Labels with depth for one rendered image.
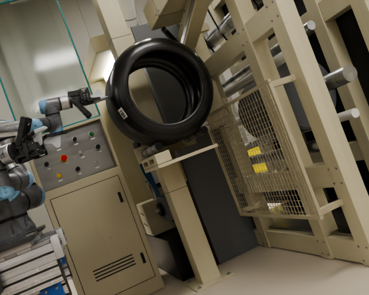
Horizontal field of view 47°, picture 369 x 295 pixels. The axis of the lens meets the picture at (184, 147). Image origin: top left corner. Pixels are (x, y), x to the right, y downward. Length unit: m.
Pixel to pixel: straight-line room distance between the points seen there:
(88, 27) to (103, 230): 4.14
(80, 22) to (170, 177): 4.27
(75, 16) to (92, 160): 3.90
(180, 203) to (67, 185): 0.78
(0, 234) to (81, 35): 4.90
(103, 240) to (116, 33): 1.37
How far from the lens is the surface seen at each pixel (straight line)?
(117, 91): 2.29
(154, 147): 2.31
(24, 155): 1.70
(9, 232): 1.91
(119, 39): 2.82
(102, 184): 2.96
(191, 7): 2.54
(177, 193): 2.69
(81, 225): 2.95
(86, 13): 6.66
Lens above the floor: 0.80
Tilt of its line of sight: 1 degrees up
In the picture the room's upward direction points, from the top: 21 degrees counter-clockwise
